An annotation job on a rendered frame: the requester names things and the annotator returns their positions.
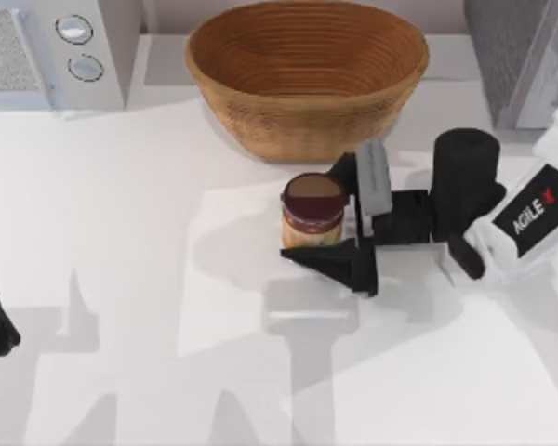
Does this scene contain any brown woven basket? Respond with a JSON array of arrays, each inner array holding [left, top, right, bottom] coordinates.
[[184, 0, 431, 164]]

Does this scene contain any round silver microwave knob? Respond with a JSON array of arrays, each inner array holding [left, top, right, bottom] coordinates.
[[67, 52, 106, 83], [54, 14, 95, 46]]

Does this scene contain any pale microwave oven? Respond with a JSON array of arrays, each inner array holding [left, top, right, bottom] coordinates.
[[0, 0, 143, 112]]

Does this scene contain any brown and maroon can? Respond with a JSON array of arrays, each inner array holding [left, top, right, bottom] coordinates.
[[280, 172, 346, 252]]

